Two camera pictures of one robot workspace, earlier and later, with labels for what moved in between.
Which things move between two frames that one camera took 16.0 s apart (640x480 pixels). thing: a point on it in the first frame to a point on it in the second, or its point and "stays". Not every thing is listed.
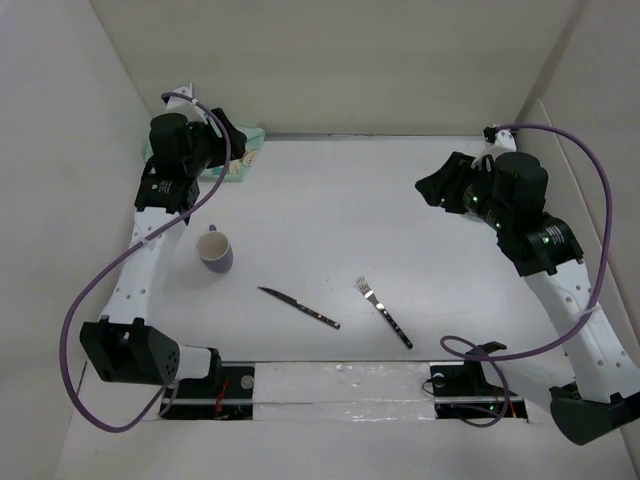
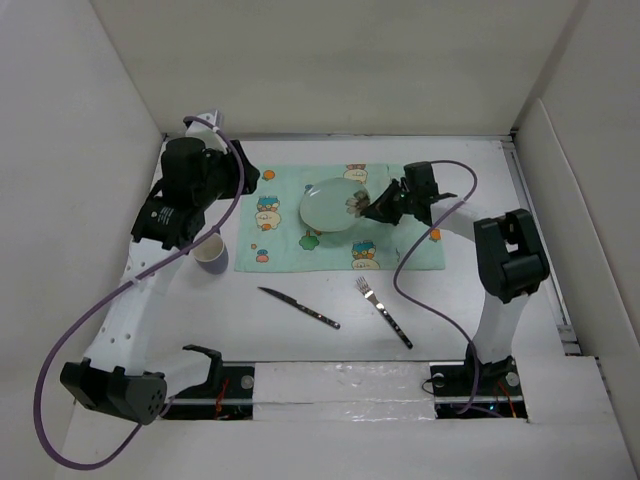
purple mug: [214, 250] stays
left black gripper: [221, 144] to [228, 160]
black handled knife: [304, 309] stays
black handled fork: [363, 286] stays
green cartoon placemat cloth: [238, 170] to [272, 235]
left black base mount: [227, 392] stays
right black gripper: [447, 184] to [380, 209]
